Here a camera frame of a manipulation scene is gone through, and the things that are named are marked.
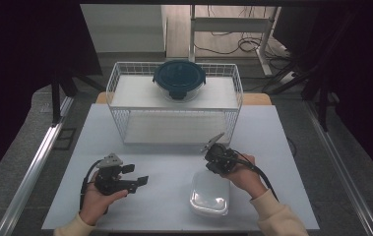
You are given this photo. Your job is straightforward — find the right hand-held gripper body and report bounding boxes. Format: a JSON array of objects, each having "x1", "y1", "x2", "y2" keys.
[{"x1": 201, "y1": 132, "x2": 240, "y2": 176}]

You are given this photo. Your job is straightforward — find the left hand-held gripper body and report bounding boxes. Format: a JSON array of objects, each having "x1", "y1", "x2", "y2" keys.
[{"x1": 93, "y1": 152, "x2": 140, "y2": 197}]

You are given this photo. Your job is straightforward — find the clear rectangular lidded container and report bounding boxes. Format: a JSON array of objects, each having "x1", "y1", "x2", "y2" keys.
[{"x1": 188, "y1": 169, "x2": 232, "y2": 218}]

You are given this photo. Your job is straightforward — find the white wire basket rack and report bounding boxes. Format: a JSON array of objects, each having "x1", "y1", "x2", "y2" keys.
[{"x1": 105, "y1": 61, "x2": 244, "y2": 147}]

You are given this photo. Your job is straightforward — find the round dark blue lidded container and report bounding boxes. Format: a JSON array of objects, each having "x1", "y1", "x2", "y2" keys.
[{"x1": 152, "y1": 58, "x2": 208, "y2": 103}]

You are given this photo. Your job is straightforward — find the person's left hand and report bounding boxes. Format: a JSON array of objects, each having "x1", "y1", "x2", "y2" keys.
[{"x1": 79, "y1": 170, "x2": 130, "y2": 227}]

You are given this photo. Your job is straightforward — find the person's right hand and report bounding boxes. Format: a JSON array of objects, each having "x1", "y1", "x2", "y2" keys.
[{"x1": 220, "y1": 153, "x2": 270, "y2": 201}]

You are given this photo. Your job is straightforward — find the wooden table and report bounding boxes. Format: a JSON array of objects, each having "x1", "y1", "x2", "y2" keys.
[{"x1": 94, "y1": 91, "x2": 273, "y2": 106}]

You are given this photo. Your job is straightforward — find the black stand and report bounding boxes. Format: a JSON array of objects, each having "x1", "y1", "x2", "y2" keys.
[
  {"x1": 261, "y1": 55, "x2": 341, "y2": 133},
  {"x1": 49, "y1": 63, "x2": 107, "y2": 128}
]

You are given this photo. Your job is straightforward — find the white cabinet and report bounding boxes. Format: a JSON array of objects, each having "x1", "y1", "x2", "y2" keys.
[{"x1": 79, "y1": 3, "x2": 168, "y2": 54}]

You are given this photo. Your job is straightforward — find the dark curtain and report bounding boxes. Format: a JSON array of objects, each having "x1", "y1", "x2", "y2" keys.
[
  {"x1": 0, "y1": 0, "x2": 103, "y2": 192},
  {"x1": 272, "y1": 0, "x2": 373, "y2": 182}
]

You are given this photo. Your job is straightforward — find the left hand-held gripper black cable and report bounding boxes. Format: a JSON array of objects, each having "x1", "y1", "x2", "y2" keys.
[{"x1": 79, "y1": 158, "x2": 105, "y2": 211}]

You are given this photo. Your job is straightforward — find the hand-held gripper black cable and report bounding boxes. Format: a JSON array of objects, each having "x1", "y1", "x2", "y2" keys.
[
  {"x1": 79, "y1": 158, "x2": 105, "y2": 211},
  {"x1": 230, "y1": 148, "x2": 280, "y2": 203}
]

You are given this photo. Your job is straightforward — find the right hand-held gripper black cable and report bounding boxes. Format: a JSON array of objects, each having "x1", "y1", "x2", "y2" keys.
[{"x1": 230, "y1": 148, "x2": 280, "y2": 203}]

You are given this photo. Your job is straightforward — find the black square floor frame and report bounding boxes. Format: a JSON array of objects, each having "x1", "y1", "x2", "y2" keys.
[{"x1": 52, "y1": 127, "x2": 78, "y2": 151}]

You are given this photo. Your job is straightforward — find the metal rail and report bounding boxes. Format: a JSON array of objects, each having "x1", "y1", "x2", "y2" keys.
[
  {"x1": 303, "y1": 99, "x2": 373, "y2": 236},
  {"x1": 0, "y1": 95, "x2": 76, "y2": 236}
]

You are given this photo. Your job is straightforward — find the black floor cables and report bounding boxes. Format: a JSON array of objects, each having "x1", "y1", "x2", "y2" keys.
[{"x1": 193, "y1": 4, "x2": 295, "y2": 72}]

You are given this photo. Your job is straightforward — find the white desk frame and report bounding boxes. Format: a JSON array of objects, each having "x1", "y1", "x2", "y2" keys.
[{"x1": 187, "y1": 4, "x2": 282, "y2": 78}]

